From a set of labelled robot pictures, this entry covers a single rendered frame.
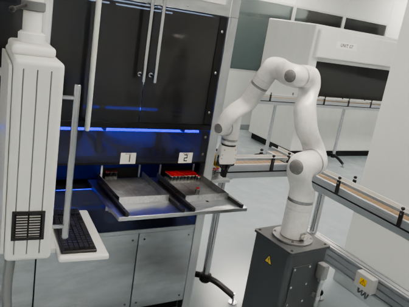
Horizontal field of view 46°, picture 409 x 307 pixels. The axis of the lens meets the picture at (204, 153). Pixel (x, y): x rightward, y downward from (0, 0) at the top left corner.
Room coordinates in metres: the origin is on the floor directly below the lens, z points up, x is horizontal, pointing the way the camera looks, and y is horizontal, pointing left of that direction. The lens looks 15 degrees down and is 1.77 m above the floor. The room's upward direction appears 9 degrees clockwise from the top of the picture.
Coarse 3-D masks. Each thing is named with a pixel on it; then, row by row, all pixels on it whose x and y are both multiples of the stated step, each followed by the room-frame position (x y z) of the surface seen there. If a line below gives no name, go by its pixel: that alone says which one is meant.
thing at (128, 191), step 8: (144, 176) 2.49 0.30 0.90; (104, 184) 2.28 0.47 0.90; (112, 184) 2.34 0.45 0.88; (120, 184) 2.36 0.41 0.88; (128, 184) 2.38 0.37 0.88; (136, 184) 2.40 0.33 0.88; (144, 184) 2.42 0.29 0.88; (152, 184) 2.40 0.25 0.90; (112, 192) 2.18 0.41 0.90; (120, 192) 2.24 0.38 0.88; (128, 192) 2.26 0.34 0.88; (136, 192) 2.28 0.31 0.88; (144, 192) 2.29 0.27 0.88; (152, 192) 2.31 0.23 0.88; (160, 192) 2.31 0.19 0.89; (120, 200) 2.10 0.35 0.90; (128, 200) 2.12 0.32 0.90; (136, 200) 2.14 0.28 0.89; (144, 200) 2.17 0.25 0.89; (152, 200) 2.19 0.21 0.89; (160, 200) 2.21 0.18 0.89; (168, 200) 2.23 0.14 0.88
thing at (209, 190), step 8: (160, 176) 2.51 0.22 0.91; (168, 184) 2.42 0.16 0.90; (176, 184) 2.50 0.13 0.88; (184, 184) 2.52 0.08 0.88; (192, 184) 2.54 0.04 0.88; (200, 184) 2.56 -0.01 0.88; (208, 184) 2.56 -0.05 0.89; (184, 192) 2.39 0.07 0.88; (192, 192) 2.41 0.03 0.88; (200, 192) 2.43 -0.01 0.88; (208, 192) 2.45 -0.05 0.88; (216, 192) 2.47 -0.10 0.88; (224, 192) 2.43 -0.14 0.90; (192, 200) 2.28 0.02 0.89; (200, 200) 2.31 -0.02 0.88
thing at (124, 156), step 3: (123, 153) 2.37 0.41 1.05; (126, 153) 2.38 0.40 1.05; (129, 153) 2.39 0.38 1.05; (132, 153) 2.40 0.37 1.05; (135, 153) 2.40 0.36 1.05; (123, 156) 2.37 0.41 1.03; (126, 156) 2.38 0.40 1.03; (132, 156) 2.40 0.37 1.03; (135, 156) 2.41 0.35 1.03; (123, 159) 2.37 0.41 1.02; (126, 159) 2.38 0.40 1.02; (132, 159) 2.40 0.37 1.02; (135, 159) 2.41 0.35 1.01; (120, 162) 2.36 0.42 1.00; (123, 162) 2.37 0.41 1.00; (126, 162) 2.38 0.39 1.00; (129, 162) 2.39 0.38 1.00; (132, 162) 2.40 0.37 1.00
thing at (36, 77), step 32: (32, 64) 1.60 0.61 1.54; (0, 96) 1.97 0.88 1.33; (32, 96) 1.60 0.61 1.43; (0, 128) 1.88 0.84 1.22; (32, 128) 1.60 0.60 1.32; (0, 160) 1.79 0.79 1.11; (32, 160) 1.61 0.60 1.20; (0, 192) 1.71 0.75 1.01; (32, 192) 1.61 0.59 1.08; (0, 224) 1.64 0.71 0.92; (32, 224) 1.61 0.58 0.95; (32, 256) 1.62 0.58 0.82
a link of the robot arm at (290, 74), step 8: (264, 64) 2.24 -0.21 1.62; (272, 64) 2.21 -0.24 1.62; (280, 64) 2.17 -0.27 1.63; (288, 64) 2.10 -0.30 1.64; (256, 72) 2.27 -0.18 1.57; (264, 72) 2.23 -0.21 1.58; (272, 72) 2.20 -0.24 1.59; (280, 72) 2.13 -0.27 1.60; (288, 72) 2.07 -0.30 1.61; (296, 72) 2.06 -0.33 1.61; (304, 72) 2.08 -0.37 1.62; (256, 80) 2.25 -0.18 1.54; (264, 80) 2.23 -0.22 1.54; (272, 80) 2.24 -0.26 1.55; (280, 80) 2.12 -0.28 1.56; (288, 80) 2.07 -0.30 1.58; (296, 80) 2.06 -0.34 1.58; (304, 80) 2.08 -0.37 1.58; (264, 88) 2.25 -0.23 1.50
